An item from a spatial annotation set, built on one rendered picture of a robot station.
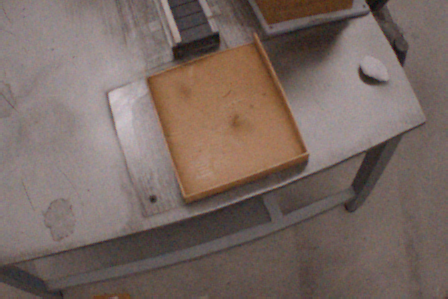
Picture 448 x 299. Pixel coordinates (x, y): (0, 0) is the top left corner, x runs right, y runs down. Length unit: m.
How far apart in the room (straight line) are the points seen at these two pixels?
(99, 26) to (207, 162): 0.46
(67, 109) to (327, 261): 1.11
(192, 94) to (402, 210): 1.10
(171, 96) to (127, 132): 0.12
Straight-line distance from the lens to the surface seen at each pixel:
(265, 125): 1.26
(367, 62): 1.33
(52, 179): 1.30
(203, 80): 1.31
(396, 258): 2.09
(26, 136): 1.38
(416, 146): 2.24
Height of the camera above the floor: 1.99
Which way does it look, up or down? 67 degrees down
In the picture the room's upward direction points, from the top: 7 degrees counter-clockwise
